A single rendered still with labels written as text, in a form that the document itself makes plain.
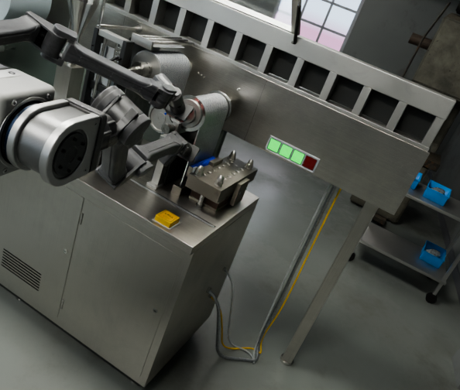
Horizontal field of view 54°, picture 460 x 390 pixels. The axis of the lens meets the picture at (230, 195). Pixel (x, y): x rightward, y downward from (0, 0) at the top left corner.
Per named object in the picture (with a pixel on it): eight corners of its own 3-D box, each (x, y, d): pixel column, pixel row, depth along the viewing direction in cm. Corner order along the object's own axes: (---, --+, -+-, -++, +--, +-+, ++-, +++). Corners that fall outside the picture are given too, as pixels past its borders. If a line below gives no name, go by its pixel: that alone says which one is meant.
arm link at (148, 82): (39, 58, 137) (54, 28, 132) (40, 49, 141) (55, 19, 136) (161, 115, 161) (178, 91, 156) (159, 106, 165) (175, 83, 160)
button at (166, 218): (153, 220, 172) (155, 214, 171) (163, 213, 178) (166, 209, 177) (169, 228, 170) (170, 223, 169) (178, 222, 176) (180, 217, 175)
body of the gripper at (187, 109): (184, 123, 173) (181, 114, 166) (163, 110, 175) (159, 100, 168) (194, 110, 174) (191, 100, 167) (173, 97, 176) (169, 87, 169)
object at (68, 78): (40, 111, 223) (60, -8, 199) (61, 108, 235) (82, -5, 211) (61, 124, 219) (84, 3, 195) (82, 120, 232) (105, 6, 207)
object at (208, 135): (185, 168, 192) (198, 128, 185) (211, 156, 213) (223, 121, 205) (186, 168, 192) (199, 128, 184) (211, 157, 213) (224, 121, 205)
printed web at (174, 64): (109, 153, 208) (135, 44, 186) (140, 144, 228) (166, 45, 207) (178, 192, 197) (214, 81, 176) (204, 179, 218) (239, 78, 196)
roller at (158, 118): (145, 124, 194) (152, 99, 189) (176, 118, 216) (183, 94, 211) (167, 137, 191) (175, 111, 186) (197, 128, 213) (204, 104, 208)
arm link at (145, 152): (146, 168, 129) (118, 141, 129) (135, 182, 131) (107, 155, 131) (194, 145, 169) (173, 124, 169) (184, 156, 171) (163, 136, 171)
